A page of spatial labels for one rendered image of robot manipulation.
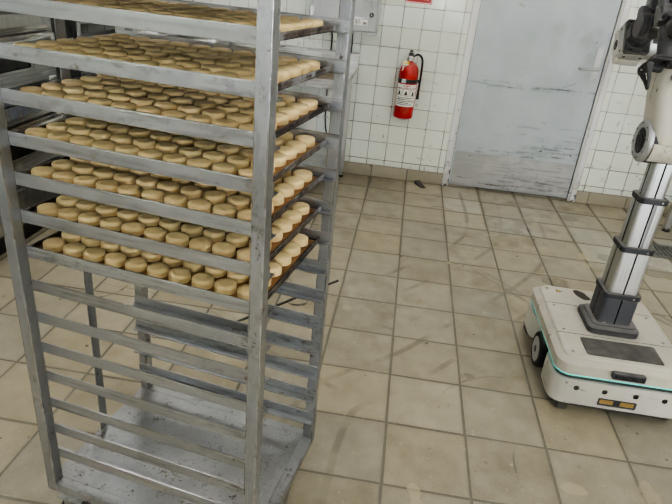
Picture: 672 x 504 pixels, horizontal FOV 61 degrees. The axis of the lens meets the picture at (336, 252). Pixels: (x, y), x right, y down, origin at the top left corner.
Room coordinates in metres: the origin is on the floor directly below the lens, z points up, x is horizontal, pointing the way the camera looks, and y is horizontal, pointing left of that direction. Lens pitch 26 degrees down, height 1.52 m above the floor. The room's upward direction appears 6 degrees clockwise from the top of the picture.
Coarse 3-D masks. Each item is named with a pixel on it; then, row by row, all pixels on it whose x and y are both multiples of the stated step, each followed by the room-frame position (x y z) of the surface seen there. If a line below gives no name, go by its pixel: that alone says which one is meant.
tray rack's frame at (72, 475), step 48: (0, 96) 1.18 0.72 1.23; (0, 144) 1.16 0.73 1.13; (0, 192) 1.16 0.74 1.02; (144, 288) 1.60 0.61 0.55; (144, 336) 1.59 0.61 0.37; (96, 384) 1.38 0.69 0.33; (144, 384) 1.59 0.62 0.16; (48, 432) 1.16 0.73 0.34; (96, 432) 1.36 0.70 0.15; (192, 432) 1.40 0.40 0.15; (288, 432) 1.45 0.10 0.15; (48, 480) 1.16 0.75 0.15; (96, 480) 1.18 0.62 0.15; (192, 480) 1.21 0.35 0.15; (240, 480) 1.23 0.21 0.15; (288, 480) 1.25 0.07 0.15
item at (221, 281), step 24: (48, 240) 1.23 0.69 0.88; (72, 240) 1.27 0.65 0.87; (96, 240) 1.26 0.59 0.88; (312, 240) 1.42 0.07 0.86; (120, 264) 1.17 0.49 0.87; (144, 264) 1.16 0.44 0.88; (168, 264) 1.19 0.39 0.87; (192, 264) 1.18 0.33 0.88; (288, 264) 1.26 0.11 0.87; (216, 288) 1.09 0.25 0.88; (240, 288) 1.09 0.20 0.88
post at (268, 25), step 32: (256, 32) 1.00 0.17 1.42; (256, 64) 1.00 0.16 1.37; (256, 96) 1.00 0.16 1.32; (256, 128) 1.00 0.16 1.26; (256, 160) 1.00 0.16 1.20; (256, 192) 1.00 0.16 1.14; (256, 224) 1.00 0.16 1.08; (256, 256) 1.00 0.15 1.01; (256, 288) 1.00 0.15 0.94; (256, 320) 1.00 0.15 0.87; (256, 352) 1.00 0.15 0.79; (256, 384) 1.00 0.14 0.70; (256, 416) 0.99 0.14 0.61; (256, 448) 0.99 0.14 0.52; (256, 480) 1.00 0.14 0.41
